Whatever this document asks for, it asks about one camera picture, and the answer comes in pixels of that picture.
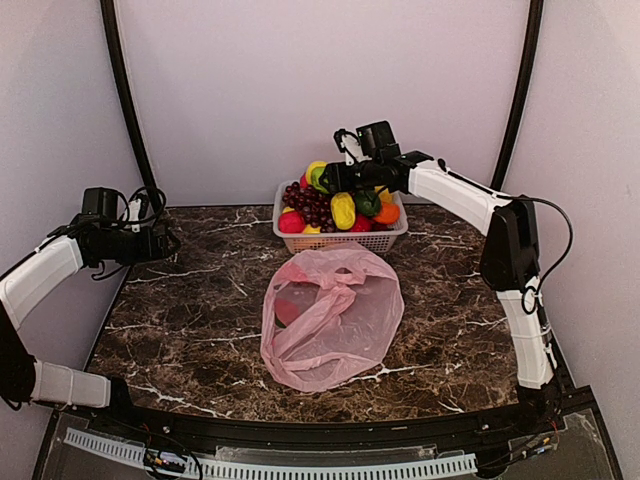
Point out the pink fruit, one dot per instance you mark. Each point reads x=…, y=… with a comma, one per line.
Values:
x=302, y=181
x=291, y=222

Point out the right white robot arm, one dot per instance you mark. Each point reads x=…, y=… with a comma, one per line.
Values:
x=509, y=262

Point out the red fruit front right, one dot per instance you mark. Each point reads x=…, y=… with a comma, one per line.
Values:
x=362, y=224

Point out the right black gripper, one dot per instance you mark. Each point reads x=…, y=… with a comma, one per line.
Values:
x=339, y=180

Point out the dark purple grape bunch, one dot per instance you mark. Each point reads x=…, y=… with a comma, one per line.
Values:
x=311, y=204

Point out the orange fruit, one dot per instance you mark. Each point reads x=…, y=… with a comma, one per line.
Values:
x=388, y=214

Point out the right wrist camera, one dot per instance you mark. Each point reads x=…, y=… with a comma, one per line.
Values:
x=349, y=145

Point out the pink plastic bag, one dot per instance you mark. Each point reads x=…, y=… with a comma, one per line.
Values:
x=347, y=306

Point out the black front rail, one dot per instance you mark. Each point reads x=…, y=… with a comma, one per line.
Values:
x=472, y=432

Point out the yellow fruit from bag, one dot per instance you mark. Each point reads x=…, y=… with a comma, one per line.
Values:
x=383, y=194

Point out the light green bag fruit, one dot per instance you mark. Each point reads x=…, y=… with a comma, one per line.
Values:
x=317, y=181

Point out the large yellow lemon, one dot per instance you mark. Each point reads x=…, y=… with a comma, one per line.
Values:
x=311, y=167

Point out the green lime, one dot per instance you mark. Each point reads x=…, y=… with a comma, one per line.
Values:
x=367, y=203

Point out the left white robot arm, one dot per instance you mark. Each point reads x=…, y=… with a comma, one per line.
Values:
x=26, y=379

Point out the white plastic basket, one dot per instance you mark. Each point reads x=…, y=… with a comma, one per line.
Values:
x=377, y=241

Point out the small yellow lemon front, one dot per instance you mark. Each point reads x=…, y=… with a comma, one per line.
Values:
x=310, y=230

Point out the left black frame post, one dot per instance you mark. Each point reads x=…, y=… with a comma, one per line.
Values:
x=128, y=109

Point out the pink fruit back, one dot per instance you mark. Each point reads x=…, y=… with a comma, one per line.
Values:
x=302, y=181

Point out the black frame post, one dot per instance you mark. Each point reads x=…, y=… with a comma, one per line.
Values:
x=525, y=71
x=128, y=109

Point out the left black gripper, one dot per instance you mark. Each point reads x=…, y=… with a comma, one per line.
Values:
x=148, y=252

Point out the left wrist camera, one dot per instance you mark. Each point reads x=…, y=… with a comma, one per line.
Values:
x=136, y=217

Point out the right black frame post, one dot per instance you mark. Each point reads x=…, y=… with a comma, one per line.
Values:
x=525, y=71

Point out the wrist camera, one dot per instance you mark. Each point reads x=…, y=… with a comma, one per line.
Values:
x=136, y=217
x=349, y=145

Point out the pink fruit front left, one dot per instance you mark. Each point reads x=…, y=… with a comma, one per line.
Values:
x=291, y=222

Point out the white cable duct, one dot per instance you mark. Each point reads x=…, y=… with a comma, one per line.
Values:
x=248, y=463

